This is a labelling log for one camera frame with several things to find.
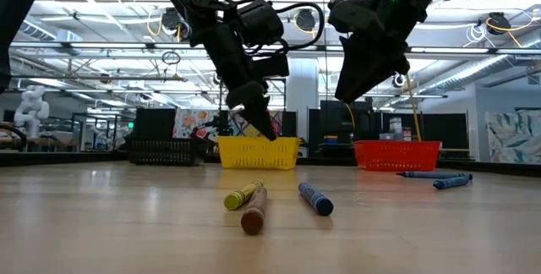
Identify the white square column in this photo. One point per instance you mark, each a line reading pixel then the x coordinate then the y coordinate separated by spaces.
pixel 302 105

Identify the black slotted plastic basket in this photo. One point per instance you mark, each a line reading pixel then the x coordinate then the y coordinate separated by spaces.
pixel 162 152

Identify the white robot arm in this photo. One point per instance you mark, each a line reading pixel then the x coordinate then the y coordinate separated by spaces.
pixel 31 107

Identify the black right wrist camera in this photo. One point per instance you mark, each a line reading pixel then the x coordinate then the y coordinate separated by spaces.
pixel 355 16

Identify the colourful patchwork quilt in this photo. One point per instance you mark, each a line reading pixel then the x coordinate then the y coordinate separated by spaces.
pixel 243 128

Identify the blue crayon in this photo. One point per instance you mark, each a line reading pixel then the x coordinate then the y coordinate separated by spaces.
pixel 316 199
pixel 427 174
pixel 452 182

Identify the leaf print cloth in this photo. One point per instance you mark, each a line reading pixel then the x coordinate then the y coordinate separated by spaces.
pixel 513 138

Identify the brown crayon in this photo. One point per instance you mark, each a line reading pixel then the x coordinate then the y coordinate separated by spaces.
pixel 254 212

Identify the yellow pole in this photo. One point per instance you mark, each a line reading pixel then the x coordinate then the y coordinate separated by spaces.
pixel 416 122

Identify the green crayon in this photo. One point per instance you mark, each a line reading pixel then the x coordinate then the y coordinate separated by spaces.
pixel 242 195

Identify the floral print cloth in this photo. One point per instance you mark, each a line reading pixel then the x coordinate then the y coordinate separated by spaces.
pixel 186 124

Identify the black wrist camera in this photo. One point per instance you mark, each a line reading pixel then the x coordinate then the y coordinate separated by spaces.
pixel 355 16
pixel 260 20

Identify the black gantry frame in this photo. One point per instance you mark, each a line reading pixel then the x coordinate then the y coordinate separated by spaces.
pixel 220 117

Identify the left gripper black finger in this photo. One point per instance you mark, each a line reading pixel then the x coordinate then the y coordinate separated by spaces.
pixel 258 117
pixel 269 117

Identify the red slotted plastic basket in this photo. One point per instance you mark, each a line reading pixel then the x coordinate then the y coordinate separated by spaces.
pixel 397 155

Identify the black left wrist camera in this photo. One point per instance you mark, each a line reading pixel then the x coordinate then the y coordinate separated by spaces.
pixel 260 20

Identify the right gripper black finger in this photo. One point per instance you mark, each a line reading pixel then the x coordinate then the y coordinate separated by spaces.
pixel 386 75
pixel 357 77

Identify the yellow slotted plastic basket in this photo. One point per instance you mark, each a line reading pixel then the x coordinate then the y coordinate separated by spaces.
pixel 258 153

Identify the black partition panel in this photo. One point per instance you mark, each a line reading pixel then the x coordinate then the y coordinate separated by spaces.
pixel 154 124
pixel 444 130

